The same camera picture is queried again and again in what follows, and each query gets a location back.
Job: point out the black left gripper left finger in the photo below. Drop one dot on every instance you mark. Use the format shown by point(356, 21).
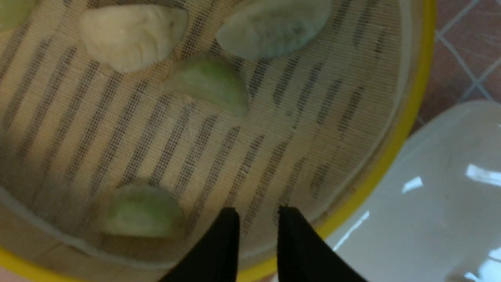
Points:
point(215, 257)

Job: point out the white steamer liner cloth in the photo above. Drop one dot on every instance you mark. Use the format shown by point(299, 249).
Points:
point(235, 156)

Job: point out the pale dumpling steamer centre left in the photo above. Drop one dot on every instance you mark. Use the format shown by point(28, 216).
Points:
point(130, 38)

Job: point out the green dumpling steamer front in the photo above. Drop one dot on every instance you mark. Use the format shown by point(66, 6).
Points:
point(210, 78)

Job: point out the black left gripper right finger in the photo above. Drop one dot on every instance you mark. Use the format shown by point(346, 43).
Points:
point(303, 256)

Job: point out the white square plate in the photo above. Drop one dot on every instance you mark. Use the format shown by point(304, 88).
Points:
point(436, 214)

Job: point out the green dumpling steamer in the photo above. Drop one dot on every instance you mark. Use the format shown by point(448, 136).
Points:
point(14, 13)
point(210, 78)

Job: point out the bamboo steamer basket yellow rim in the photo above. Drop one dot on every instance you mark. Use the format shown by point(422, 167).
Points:
point(407, 117)

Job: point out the white dumpling steamer front centre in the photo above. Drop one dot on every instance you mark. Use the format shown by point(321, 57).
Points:
point(264, 29)

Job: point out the green dumpling on plate left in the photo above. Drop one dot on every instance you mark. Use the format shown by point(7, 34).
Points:
point(142, 210)

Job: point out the green dumpling steamer back left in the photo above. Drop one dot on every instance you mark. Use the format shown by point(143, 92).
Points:
point(14, 13)

